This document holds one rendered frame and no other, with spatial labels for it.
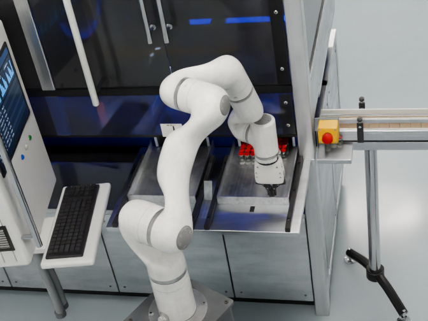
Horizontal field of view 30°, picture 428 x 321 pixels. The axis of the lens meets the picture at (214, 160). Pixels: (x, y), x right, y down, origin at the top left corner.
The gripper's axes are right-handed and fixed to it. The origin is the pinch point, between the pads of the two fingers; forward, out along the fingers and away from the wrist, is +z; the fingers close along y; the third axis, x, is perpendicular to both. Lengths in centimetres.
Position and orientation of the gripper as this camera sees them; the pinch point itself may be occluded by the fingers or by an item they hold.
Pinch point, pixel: (272, 192)
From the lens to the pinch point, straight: 283.3
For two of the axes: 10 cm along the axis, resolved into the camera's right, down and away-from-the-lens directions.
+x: -1.9, 6.2, -7.6
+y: -9.7, 0.0, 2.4
